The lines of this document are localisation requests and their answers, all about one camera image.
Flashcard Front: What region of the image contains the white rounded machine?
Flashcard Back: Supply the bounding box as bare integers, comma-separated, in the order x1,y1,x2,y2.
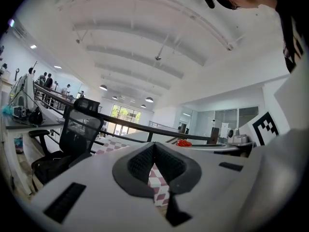
9,73,36,111

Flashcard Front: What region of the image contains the grey top desk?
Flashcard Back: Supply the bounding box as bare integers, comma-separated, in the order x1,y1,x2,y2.
3,100,67,195

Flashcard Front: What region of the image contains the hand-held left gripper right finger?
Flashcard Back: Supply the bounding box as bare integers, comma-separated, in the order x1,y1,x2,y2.
154,141,202,195

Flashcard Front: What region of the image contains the dark metal railing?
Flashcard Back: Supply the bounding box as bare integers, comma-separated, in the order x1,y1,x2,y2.
33,82,218,145

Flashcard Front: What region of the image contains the grey box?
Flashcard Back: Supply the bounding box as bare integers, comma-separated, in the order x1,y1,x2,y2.
233,134,250,144

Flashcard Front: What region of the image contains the black office chair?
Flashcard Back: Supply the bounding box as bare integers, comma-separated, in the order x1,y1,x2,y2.
28,97,104,193

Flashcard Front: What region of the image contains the brown box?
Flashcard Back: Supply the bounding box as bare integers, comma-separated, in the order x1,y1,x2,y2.
211,127,221,145

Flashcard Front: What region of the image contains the white upright appliance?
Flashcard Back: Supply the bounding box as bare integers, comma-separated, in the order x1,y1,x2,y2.
220,122,229,140

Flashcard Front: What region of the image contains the colourful bottle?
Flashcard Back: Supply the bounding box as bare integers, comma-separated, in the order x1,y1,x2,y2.
14,134,24,155

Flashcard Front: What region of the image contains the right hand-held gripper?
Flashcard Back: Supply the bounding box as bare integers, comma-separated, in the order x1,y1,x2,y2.
241,54,309,224

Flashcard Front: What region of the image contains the pink white checkered tablecloth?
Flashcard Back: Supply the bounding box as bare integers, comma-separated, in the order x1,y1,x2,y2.
94,139,171,207

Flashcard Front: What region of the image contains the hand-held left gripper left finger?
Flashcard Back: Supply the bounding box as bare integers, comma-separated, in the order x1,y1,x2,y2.
112,141,155,199

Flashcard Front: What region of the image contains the dark desk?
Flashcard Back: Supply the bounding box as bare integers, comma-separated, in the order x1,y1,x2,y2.
213,141,257,158

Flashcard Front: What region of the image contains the black lettered shirt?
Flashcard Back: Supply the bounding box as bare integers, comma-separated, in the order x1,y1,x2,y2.
274,0,309,74

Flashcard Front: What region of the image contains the black backpack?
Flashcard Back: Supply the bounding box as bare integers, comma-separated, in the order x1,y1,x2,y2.
31,129,94,186

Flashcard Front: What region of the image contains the black bag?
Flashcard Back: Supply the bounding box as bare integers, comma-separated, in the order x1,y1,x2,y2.
28,107,44,126

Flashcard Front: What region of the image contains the large window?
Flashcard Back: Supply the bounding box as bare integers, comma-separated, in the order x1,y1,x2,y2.
106,103,142,137

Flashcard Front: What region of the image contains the small black tagged box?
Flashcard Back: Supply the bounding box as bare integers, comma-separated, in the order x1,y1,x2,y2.
13,106,29,118

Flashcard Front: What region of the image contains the teal cloth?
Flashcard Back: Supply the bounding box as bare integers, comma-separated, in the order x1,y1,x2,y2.
0,104,13,117

